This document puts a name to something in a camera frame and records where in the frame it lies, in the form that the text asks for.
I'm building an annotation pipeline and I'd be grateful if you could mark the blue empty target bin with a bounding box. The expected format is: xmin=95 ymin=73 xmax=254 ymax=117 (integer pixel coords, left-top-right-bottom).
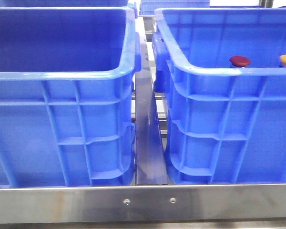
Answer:
xmin=155 ymin=8 xmax=286 ymax=184

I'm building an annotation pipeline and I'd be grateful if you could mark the steel rack front rail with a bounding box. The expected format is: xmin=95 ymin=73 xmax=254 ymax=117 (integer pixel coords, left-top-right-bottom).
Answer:
xmin=0 ymin=184 xmax=286 ymax=224

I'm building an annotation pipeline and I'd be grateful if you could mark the rail screw left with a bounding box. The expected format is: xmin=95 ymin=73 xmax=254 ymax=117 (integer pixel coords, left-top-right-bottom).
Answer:
xmin=123 ymin=199 xmax=131 ymax=205

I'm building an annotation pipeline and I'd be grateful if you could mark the blue background crate centre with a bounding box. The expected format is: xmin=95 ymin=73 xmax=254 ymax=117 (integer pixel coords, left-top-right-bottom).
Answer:
xmin=139 ymin=0 xmax=210 ymax=16

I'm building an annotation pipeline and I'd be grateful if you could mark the rail screw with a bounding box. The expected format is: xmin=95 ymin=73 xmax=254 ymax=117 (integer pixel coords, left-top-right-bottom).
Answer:
xmin=169 ymin=197 xmax=177 ymax=204
xmin=123 ymin=199 xmax=131 ymax=205

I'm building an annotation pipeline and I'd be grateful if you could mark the blue source bin with buttons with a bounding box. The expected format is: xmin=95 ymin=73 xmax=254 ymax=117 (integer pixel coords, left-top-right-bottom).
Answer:
xmin=0 ymin=7 xmax=141 ymax=188

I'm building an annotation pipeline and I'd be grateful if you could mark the steel rack divider bar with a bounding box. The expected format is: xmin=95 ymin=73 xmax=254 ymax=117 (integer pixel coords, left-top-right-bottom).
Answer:
xmin=135 ymin=69 xmax=168 ymax=185

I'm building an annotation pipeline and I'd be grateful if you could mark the rail screw right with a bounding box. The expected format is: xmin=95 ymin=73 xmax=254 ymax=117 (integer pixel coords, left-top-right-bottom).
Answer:
xmin=169 ymin=197 xmax=177 ymax=204

